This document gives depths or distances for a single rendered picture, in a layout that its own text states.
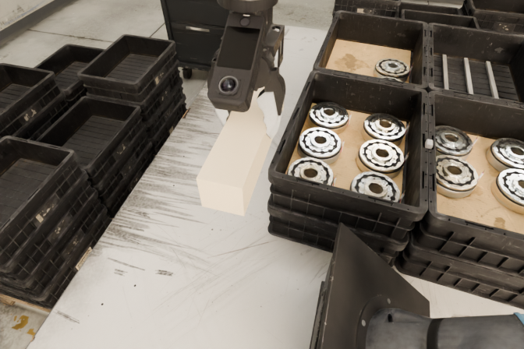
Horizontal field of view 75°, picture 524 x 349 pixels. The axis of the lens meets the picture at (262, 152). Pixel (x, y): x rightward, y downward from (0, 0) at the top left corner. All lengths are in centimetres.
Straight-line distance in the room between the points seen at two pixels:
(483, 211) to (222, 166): 60
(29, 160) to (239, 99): 126
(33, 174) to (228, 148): 110
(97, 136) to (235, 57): 137
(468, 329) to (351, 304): 15
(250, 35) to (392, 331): 45
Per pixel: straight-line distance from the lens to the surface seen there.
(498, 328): 54
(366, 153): 84
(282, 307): 78
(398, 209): 66
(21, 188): 147
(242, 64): 39
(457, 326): 56
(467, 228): 70
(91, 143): 169
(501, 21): 256
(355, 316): 58
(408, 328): 58
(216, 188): 44
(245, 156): 46
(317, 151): 81
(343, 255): 58
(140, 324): 81
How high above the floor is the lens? 143
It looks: 46 degrees down
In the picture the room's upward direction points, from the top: straight up
